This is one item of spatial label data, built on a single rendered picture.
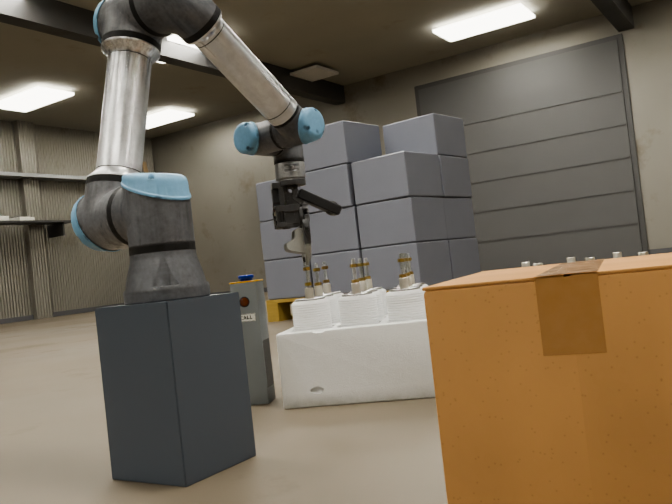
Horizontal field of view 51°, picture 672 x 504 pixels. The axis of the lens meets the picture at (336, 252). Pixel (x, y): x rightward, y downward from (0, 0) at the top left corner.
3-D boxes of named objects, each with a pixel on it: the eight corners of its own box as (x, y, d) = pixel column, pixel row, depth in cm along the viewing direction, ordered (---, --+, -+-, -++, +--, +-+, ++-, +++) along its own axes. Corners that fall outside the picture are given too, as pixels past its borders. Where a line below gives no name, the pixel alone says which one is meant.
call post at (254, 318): (268, 404, 177) (255, 281, 177) (242, 406, 178) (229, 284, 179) (276, 398, 184) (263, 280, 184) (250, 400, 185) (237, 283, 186)
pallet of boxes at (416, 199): (485, 298, 468) (465, 118, 471) (423, 313, 403) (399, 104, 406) (340, 308, 543) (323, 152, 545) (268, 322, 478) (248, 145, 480)
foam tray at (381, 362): (448, 397, 161) (439, 318, 161) (283, 409, 168) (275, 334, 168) (450, 369, 199) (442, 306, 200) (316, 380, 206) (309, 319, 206)
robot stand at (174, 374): (186, 487, 113) (166, 301, 113) (111, 479, 122) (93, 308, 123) (257, 455, 128) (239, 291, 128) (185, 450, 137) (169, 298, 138)
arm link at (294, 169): (301, 165, 179) (306, 159, 171) (303, 182, 179) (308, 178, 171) (272, 167, 178) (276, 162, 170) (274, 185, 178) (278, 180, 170)
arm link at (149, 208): (155, 243, 117) (146, 162, 118) (109, 251, 126) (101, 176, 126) (210, 240, 127) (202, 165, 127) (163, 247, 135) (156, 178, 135)
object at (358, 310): (344, 373, 167) (336, 298, 168) (346, 367, 177) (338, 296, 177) (384, 369, 167) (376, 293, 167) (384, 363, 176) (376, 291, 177)
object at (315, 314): (316, 368, 181) (308, 298, 181) (345, 368, 175) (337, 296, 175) (290, 375, 173) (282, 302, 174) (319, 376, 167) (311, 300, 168)
